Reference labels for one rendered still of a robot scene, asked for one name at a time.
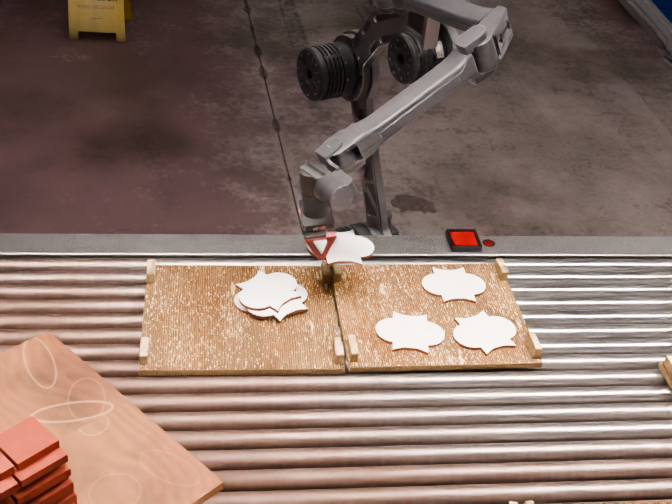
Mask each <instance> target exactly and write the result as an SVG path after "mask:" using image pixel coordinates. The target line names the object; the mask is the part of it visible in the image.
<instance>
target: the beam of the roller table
mask: <svg viewBox="0 0 672 504"><path fill-rule="evenodd" d="M355 236H360V237H364V238H366V239H368V240H370V241H371V242H372V243H373V245H374V253H373V255H372V256H371V257H369V258H367V259H496V258H502V259H672V237H605V236H479V239H480V241H481V244H482V246H483V247H482V252H451V249H450V246H449V243H448V241H447V238H446V236H408V235H355ZM485 239H489V240H492V241H494V242H495V246H493V247H487V246H485V245H483V243H482V241H483V240H485ZM0 258H316V257H313V256H312V255H310V254H309V252H308V251H307V243H306V242H305V240H304V235H212V234H15V233H0Z"/></svg>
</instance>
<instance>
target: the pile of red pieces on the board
mask: <svg viewBox="0 0 672 504"><path fill-rule="evenodd" d="M66 462H68V454H67V453H66V452H65V451H64V450H63V449H62V448H61V447H60V445H59V440H58V439H57V438H56V437H55V436H54V435H53V434H52V433H51V432H50V431H49V430H47V429H46V428H45V427H44V426H43V425H42V424H41V423H40V422H39V421H38V420H37V419H35V418H34V417H33V416H31V417H29V418H27V419H26V420H24V421H22V422H20V423H18V424H17V425H15V426H13V427H11V428H9V429H8V430H6V431H4V432H2V433H1V434H0V504H77V495H76V493H74V483H73V481H72V480H71V479H70V478H69V476H71V469H70V468H69V467H68V466H67V465H66V464H65V463H66Z"/></svg>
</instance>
